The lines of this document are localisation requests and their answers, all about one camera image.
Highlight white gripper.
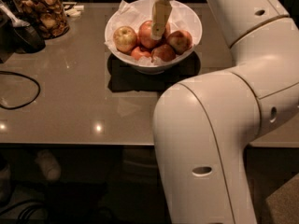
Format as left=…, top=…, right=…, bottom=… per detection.
left=151, top=0, right=172, bottom=40

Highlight large red apple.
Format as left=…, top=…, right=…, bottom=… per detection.
left=138, top=21, right=162, bottom=49

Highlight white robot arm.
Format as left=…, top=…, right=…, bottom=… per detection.
left=153, top=0, right=299, bottom=224

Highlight white ceramic bowl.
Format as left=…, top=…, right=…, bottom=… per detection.
left=105, top=0, right=203, bottom=75

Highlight red apple at back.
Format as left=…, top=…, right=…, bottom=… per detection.
left=164, top=22, right=171, bottom=38

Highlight red-yellow apple at right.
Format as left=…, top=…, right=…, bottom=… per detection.
left=166, top=30, right=192, bottom=55

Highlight red apple front right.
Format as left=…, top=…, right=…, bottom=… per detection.
left=151, top=44, right=176, bottom=62

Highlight yellow-green apple at left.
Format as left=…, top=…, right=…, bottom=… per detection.
left=113, top=26, right=137, bottom=53

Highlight red apple front left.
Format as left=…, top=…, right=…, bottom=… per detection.
left=131, top=47, right=151, bottom=61

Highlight small white items on table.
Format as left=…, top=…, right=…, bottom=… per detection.
left=64, top=4, right=84, bottom=18

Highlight glass jar of dried chips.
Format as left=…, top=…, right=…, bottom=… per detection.
left=13, top=0, right=69, bottom=39

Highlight black appliance with white scoop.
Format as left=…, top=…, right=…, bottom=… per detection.
left=0, top=0, right=46, bottom=54

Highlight white shoe under table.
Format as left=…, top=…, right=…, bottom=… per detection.
left=36, top=149, right=62, bottom=182

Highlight black cable on table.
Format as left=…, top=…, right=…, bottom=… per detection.
left=0, top=70, right=42, bottom=111

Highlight black cables on floor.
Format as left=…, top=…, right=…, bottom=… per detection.
left=0, top=199, right=50, bottom=224

